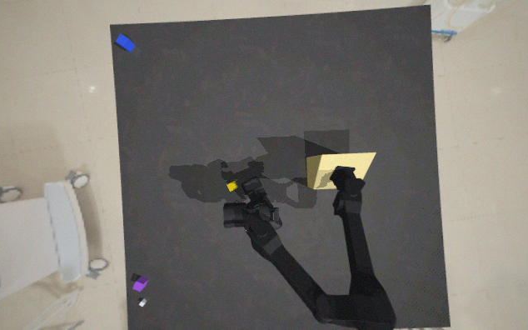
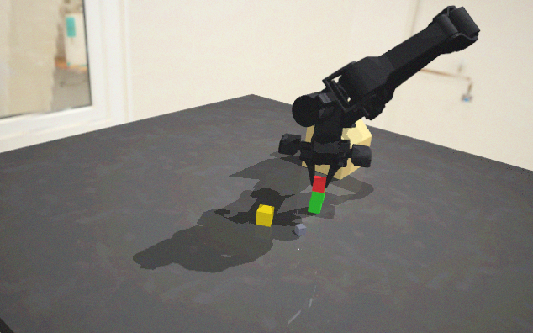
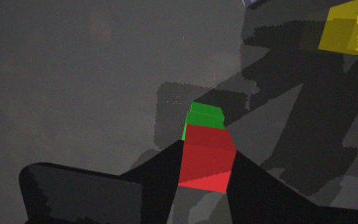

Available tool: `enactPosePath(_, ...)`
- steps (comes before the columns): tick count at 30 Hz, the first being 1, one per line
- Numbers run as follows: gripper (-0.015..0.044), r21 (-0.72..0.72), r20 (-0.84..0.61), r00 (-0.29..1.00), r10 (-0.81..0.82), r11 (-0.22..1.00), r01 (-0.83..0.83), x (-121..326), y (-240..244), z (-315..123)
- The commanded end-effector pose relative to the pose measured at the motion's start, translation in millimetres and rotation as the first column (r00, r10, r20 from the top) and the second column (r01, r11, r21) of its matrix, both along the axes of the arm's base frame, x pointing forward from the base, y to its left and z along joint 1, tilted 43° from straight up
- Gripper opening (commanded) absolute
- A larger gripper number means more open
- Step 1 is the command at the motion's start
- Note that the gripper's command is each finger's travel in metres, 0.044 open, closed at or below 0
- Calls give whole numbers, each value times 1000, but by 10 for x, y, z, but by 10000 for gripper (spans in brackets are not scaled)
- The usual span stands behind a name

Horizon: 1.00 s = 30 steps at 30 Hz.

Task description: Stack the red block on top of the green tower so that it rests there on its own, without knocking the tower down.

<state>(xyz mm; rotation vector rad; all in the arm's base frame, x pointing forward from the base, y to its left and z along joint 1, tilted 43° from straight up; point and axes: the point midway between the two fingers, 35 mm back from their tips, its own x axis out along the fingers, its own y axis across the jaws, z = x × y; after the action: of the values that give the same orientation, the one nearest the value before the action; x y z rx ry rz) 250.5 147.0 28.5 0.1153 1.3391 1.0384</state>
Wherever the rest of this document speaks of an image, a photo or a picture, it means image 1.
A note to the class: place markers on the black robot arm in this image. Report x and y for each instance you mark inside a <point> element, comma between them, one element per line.
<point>367,307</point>

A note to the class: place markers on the purple cube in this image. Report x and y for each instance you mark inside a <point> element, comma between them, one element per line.
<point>140,283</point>

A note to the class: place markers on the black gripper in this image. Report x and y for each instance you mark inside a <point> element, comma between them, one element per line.
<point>251,186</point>

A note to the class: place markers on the blue block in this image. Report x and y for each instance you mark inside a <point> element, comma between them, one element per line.
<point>125,43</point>

